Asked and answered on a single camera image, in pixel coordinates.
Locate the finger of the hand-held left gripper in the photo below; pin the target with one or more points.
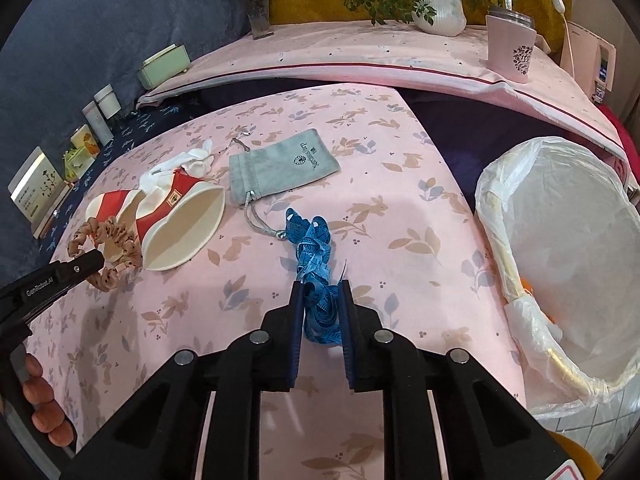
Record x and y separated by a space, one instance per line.
82 266

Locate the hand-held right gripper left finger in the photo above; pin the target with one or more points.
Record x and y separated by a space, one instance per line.
297 320

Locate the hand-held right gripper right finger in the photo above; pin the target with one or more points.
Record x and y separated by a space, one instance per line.
346 330

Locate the beige scrunchie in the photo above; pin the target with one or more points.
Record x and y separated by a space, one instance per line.
112 237

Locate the blue measuring tape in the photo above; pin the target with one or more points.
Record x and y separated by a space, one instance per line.
312 260

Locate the cream plastic trash bin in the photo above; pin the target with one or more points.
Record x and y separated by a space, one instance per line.
505 250

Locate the white-lined trash bin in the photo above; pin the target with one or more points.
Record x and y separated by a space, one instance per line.
575 235

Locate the person's left hand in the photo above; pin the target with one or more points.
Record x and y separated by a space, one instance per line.
39 392

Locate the red white paper cup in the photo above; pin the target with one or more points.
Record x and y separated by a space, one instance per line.
107 205
185 230

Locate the white printed card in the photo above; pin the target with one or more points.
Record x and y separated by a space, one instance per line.
35 190

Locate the small yellow-green boxes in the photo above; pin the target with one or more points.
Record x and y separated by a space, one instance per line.
76 162

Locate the navy floral cloth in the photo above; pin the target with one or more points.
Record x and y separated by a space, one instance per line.
125 130

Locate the white jar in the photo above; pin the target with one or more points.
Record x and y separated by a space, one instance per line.
107 102

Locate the pale green box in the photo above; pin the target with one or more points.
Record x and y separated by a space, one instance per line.
162 67

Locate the orange cushion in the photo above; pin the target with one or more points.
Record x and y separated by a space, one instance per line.
585 460

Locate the pink speckled shelf cloth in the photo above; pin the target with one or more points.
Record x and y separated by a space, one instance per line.
350 45

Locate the glass vase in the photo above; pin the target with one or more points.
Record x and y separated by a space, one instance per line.
260 17

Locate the pink lidded cup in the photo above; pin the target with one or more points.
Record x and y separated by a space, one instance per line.
510 50

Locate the white plant pot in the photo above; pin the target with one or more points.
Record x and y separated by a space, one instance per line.
440 12

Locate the red cloth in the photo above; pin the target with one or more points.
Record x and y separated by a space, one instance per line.
617 121

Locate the pink electric kettle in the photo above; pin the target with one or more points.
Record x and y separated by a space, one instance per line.
585 55

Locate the blue wall fabric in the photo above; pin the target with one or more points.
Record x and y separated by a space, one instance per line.
100 25

